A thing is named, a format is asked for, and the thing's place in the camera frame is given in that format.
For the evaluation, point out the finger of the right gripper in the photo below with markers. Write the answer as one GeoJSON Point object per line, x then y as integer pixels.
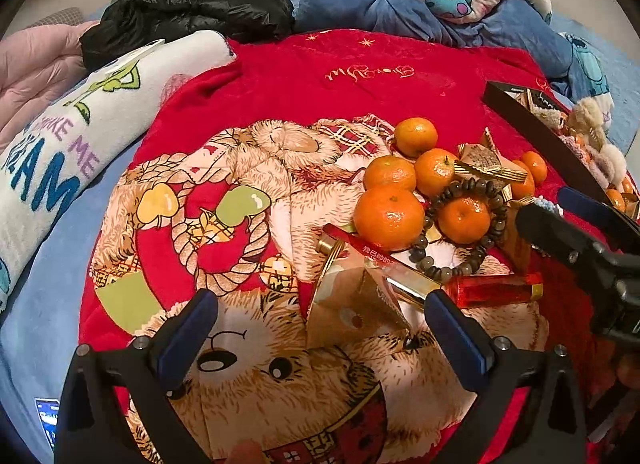
{"type": "Point", "coordinates": [610, 221]}

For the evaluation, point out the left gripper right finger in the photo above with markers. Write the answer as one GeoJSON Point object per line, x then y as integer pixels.
{"type": "Point", "coordinates": [466, 345]}

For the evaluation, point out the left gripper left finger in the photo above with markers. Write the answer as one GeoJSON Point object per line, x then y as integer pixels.
{"type": "Point", "coordinates": [177, 342]}

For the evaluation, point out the red gold snack bar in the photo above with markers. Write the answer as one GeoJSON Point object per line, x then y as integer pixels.
{"type": "Point", "coordinates": [409, 284]}

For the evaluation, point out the pyramid snack packet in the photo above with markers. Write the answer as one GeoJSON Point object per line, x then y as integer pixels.
{"type": "Point", "coordinates": [352, 299]}

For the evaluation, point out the large front mandarin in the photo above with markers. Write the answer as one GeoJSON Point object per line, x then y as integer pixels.
{"type": "Point", "coordinates": [389, 217]}

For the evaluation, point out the red lighter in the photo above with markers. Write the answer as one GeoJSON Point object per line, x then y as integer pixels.
{"type": "Point", "coordinates": [490, 291]}

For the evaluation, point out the pink white fluffy hair claw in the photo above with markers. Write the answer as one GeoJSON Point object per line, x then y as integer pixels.
{"type": "Point", "coordinates": [608, 166]}

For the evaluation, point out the lone mandarin on blanket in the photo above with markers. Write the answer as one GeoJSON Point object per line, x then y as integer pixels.
{"type": "Point", "coordinates": [536, 165]}

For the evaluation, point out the mandarin right of pile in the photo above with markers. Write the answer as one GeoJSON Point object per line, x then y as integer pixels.
{"type": "Point", "coordinates": [525, 188]}

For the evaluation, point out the mandarin of pile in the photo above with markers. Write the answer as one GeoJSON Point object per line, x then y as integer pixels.
{"type": "Point", "coordinates": [525, 188]}
{"type": "Point", "coordinates": [414, 136]}
{"type": "Point", "coordinates": [390, 169]}

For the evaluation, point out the beige fluffy hair claw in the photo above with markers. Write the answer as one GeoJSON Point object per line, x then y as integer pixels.
{"type": "Point", "coordinates": [586, 116]}

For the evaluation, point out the blue sheet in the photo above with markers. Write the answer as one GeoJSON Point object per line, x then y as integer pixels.
{"type": "Point", "coordinates": [39, 330]}

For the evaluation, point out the smartphone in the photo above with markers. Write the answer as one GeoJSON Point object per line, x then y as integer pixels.
{"type": "Point", "coordinates": [47, 410]}

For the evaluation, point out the gold striped snack packet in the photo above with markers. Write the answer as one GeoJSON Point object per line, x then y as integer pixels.
{"type": "Point", "coordinates": [479, 161]}

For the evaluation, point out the black shallow box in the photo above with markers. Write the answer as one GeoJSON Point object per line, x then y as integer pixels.
{"type": "Point", "coordinates": [542, 120]}

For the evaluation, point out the rear mandarin of pile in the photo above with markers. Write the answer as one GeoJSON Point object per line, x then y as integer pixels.
{"type": "Point", "coordinates": [414, 136]}

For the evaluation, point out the red bear print blanket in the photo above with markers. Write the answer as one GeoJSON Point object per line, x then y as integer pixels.
{"type": "Point", "coordinates": [229, 191]}

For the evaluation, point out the pink quilt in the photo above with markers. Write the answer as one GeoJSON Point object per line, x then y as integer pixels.
{"type": "Point", "coordinates": [38, 65]}

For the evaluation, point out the blue fleece blanket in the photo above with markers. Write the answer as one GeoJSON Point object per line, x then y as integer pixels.
{"type": "Point", "coordinates": [565, 59]}

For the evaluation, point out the black puffer jacket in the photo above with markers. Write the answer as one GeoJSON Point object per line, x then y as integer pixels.
{"type": "Point", "coordinates": [128, 24]}

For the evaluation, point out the mandarin inside bracelet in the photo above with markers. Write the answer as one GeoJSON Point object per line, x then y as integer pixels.
{"type": "Point", "coordinates": [464, 220]}

